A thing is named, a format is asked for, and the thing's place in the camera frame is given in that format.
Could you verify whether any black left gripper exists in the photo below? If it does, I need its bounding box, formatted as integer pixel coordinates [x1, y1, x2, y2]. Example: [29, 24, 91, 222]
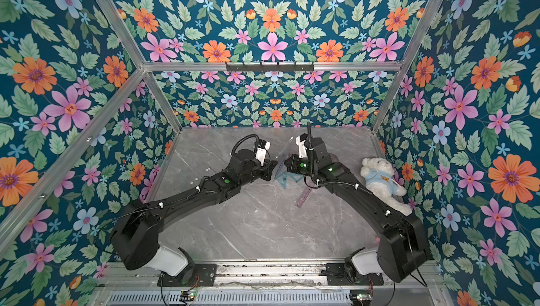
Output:
[236, 157, 278, 188]

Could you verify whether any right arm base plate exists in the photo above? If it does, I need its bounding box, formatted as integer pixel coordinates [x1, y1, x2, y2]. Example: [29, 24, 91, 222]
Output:
[320, 262, 384, 286]

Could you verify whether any white teddy bear blue shirt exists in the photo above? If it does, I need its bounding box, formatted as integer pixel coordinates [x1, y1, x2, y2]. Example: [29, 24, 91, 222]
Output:
[361, 158, 413, 216]

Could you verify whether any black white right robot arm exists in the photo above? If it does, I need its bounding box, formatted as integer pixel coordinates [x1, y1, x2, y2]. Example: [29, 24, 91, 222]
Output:
[284, 134, 430, 283]

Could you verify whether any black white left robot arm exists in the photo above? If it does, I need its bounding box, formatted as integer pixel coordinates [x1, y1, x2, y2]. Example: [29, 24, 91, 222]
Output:
[110, 149, 278, 277]

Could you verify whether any purple straight ruler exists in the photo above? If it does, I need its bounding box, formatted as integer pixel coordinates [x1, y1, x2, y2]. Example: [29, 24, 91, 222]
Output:
[295, 186, 313, 208]

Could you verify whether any long teal triangle ruler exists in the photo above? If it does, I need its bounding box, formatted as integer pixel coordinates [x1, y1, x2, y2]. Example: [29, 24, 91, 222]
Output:
[288, 172, 305, 183]

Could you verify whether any black hook rail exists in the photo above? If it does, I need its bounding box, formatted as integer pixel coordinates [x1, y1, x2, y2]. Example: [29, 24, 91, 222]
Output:
[225, 62, 315, 73]

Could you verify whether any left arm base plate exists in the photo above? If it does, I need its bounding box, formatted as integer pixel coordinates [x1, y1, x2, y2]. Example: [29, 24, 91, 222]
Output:
[157, 264, 217, 288]

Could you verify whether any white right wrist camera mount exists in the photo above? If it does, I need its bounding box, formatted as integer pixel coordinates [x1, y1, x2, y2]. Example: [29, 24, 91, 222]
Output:
[295, 133, 308, 158]

